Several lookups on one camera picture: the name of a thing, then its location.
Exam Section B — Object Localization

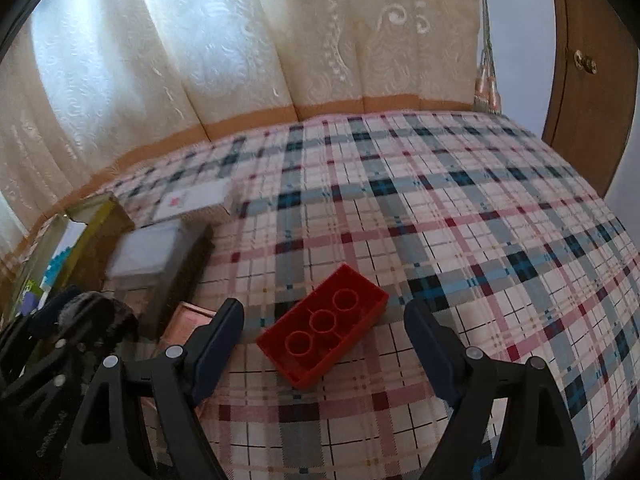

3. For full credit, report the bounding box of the white box with red label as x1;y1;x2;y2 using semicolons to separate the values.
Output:
151;181;236;225

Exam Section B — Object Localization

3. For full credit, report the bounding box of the grey fuzzy toy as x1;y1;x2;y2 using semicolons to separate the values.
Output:
57;292;136;336

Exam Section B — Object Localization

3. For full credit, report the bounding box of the copper square plate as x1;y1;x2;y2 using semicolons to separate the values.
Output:
142;301;221;428

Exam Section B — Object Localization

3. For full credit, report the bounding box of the gold metal tin box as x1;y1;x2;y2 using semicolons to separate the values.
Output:
0;191;137;321

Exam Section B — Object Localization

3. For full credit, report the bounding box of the red toy block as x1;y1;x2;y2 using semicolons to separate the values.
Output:
255;262;391;390

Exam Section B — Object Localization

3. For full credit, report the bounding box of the white paper liner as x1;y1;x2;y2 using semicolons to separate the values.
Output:
47;220;87;261

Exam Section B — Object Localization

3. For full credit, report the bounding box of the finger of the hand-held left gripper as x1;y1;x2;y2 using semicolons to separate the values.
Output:
0;286;76;356
50;305;143;391

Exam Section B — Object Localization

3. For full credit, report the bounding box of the plaid cloth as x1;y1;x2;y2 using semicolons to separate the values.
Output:
90;110;640;480

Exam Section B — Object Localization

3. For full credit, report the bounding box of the curtain tieback tassel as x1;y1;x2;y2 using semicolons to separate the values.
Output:
470;0;505;115

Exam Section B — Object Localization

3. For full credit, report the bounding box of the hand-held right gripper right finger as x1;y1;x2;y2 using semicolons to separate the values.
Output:
404;300;586;480

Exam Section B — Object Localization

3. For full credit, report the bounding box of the clear plastic box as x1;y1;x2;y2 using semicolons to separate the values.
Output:
104;220;216;341

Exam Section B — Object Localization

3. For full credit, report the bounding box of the brown wooden door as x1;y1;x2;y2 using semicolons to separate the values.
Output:
542;0;640;198

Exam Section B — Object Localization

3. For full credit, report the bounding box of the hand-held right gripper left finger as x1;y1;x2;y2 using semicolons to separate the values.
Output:
65;298;246;480

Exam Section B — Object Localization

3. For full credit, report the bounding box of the cream patterned curtain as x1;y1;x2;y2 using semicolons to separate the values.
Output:
0;0;483;261

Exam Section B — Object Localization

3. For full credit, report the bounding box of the brass door knob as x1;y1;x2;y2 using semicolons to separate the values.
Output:
572;49;598;73

